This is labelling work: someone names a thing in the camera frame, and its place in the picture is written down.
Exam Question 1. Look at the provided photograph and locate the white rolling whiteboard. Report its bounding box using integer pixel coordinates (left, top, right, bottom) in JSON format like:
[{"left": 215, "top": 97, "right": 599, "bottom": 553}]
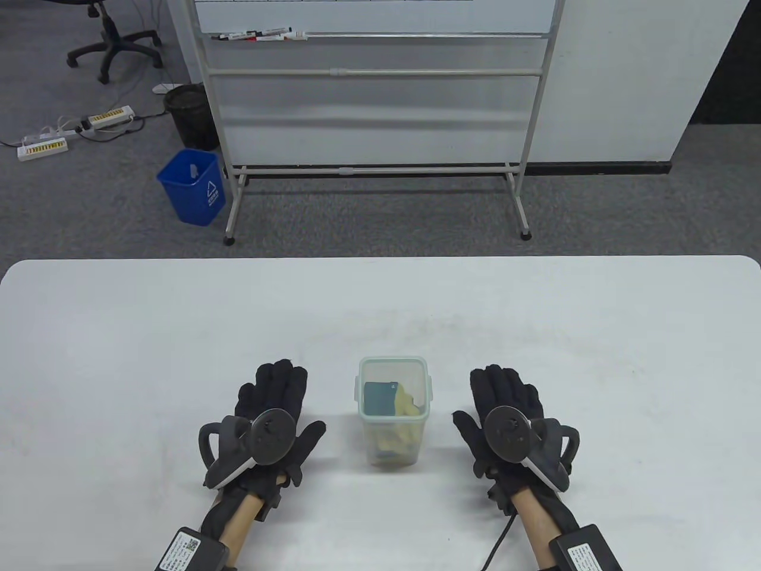
[{"left": 168, "top": 0, "right": 568, "bottom": 246}]

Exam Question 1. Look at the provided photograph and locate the blue trash bin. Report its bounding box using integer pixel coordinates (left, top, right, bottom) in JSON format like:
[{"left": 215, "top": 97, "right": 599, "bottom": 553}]
[{"left": 156, "top": 148, "right": 227, "bottom": 227}]

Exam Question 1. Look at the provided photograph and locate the person's left hand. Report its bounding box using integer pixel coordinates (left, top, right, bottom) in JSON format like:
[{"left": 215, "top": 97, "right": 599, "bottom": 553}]
[{"left": 229, "top": 359, "right": 327, "bottom": 503}]

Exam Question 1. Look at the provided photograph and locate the white power strip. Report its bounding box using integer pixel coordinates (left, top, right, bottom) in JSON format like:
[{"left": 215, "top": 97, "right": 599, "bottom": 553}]
[
  {"left": 17, "top": 134, "right": 71, "bottom": 162},
  {"left": 80, "top": 105, "right": 136, "bottom": 131}
]

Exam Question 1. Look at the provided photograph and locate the black cable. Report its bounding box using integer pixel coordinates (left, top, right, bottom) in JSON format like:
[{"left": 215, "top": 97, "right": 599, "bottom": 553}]
[{"left": 480, "top": 514, "right": 518, "bottom": 571}]

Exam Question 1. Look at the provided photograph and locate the black wrist sensor box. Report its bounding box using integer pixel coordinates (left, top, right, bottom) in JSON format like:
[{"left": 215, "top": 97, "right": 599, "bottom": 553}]
[
  {"left": 155, "top": 527, "right": 230, "bottom": 571},
  {"left": 548, "top": 523, "right": 625, "bottom": 571}
]

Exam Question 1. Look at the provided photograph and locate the black white VR controller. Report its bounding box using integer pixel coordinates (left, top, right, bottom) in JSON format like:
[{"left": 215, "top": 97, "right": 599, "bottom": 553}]
[
  {"left": 199, "top": 407, "right": 297, "bottom": 490},
  {"left": 483, "top": 406, "right": 581, "bottom": 493}
]

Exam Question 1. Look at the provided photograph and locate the person's right hand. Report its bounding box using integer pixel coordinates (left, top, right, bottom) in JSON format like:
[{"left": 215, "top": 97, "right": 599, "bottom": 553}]
[{"left": 452, "top": 364, "right": 551, "bottom": 512}]

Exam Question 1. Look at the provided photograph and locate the person's right forearm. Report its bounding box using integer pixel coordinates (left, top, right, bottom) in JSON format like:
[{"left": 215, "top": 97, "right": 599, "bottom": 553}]
[{"left": 511, "top": 485, "right": 580, "bottom": 571}]

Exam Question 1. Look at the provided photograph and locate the clear plastic airtight container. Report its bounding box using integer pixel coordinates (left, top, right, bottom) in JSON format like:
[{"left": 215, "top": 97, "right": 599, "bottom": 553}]
[{"left": 361, "top": 418, "right": 427, "bottom": 472}]

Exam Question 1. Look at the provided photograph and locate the clear plastic container lid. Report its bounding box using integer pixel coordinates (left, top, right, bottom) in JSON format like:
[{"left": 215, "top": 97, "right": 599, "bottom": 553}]
[{"left": 356, "top": 356, "right": 433, "bottom": 425}]

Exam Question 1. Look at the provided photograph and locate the black mesh wastebasket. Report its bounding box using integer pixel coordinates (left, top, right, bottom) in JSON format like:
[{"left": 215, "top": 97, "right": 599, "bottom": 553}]
[{"left": 163, "top": 83, "right": 221, "bottom": 151}]

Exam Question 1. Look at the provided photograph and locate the black office chair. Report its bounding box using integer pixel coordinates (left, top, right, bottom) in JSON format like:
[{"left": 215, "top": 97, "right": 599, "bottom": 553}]
[{"left": 67, "top": 0, "right": 164, "bottom": 84}]

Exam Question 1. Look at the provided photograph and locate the person's left forearm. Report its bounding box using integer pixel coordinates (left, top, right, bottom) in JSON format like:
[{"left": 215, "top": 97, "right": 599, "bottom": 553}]
[{"left": 202, "top": 485, "right": 268, "bottom": 569}]

